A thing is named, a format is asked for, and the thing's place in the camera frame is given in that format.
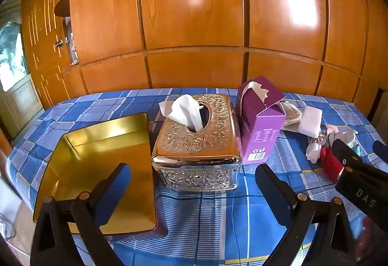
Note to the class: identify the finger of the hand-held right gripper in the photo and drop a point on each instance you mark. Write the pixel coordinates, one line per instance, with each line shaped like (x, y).
(381, 149)
(345, 155)

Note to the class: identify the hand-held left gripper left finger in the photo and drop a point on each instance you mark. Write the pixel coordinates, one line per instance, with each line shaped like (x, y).
(116, 190)

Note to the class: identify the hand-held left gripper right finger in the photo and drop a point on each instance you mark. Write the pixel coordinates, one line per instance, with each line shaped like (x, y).
(272, 190)

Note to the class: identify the teal plush toy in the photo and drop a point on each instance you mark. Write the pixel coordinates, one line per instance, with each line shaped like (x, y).
(357, 149)

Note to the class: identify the white cloth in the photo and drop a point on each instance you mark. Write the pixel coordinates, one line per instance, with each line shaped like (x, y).
(313, 153)

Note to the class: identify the pink scrunchie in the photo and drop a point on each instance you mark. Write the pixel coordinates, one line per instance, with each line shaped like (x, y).
(316, 140)

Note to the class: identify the gold metal tray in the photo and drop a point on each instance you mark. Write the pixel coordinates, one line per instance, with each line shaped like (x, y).
(100, 144)

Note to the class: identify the white wet wipes pack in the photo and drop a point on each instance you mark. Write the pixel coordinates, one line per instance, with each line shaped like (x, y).
(310, 120)

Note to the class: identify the red knitted cloth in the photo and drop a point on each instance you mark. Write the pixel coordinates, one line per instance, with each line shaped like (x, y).
(330, 163)

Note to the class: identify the small pink cloth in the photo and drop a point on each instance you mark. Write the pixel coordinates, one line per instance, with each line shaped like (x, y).
(329, 127)

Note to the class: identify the purple carton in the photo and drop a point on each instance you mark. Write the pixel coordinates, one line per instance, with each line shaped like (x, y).
(266, 132)

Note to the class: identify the blue plaid bedsheet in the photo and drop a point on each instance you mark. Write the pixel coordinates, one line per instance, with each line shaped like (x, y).
(212, 223)

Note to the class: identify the ornate silver tissue box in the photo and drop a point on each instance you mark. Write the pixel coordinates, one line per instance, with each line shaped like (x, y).
(194, 147)

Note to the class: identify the white tissue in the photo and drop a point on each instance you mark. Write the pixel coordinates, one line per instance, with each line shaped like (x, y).
(182, 111)

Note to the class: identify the glass table with metal legs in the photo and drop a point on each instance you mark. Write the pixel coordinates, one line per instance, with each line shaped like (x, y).
(7, 223)

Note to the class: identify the wooden door with glass pane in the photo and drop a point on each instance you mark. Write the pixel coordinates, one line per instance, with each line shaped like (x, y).
(18, 96)

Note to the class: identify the metal door latch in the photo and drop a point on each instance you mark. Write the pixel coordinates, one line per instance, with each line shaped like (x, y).
(60, 44)

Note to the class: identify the rounded wooden corner shelf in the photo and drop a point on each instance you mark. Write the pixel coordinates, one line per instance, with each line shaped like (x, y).
(62, 5)

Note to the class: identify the wooden wardrobe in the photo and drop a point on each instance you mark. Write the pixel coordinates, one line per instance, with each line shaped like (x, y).
(194, 11)

